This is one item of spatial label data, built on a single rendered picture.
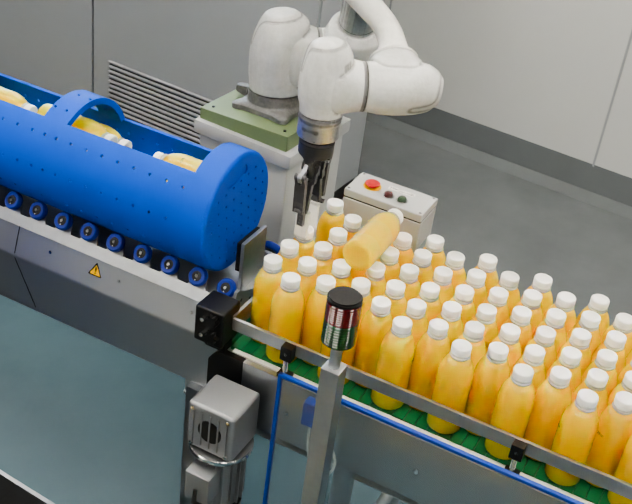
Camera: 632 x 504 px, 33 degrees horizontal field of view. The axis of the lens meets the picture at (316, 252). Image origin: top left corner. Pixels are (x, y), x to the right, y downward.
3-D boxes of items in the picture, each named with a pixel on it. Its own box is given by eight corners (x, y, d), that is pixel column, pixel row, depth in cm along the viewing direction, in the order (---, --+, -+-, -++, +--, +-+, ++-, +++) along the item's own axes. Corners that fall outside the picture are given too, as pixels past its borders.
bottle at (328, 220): (344, 272, 254) (355, 206, 244) (331, 286, 249) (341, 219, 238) (318, 262, 256) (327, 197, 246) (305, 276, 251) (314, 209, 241)
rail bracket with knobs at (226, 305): (215, 322, 232) (217, 284, 227) (243, 334, 230) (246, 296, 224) (190, 345, 225) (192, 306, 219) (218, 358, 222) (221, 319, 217)
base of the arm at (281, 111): (257, 84, 307) (258, 65, 304) (320, 105, 297) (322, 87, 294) (218, 102, 294) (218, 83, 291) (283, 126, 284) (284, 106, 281)
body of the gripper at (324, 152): (311, 124, 223) (306, 162, 228) (291, 138, 216) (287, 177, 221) (342, 134, 220) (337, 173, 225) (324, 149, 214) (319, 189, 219)
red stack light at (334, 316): (333, 303, 190) (336, 285, 188) (365, 315, 188) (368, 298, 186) (317, 320, 185) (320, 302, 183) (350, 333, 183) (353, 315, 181)
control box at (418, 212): (357, 206, 261) (362, 170, 255) (430, 233, 254) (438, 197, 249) (339, 223, 253) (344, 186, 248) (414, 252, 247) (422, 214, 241)
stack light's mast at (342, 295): (326, 350, 196) (337, 280, 187) (357, 363, 194) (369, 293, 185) (311, 368, 191) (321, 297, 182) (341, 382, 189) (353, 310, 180)
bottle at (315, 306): (308, 370, 222) (318, 299, 212) (293, 350, 227) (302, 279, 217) (337, 362, 225) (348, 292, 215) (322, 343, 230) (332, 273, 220)
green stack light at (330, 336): (330, 325, 193) (333, 303, 190) (361, 337, 191) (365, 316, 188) (314, 342, 188) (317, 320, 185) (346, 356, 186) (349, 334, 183)
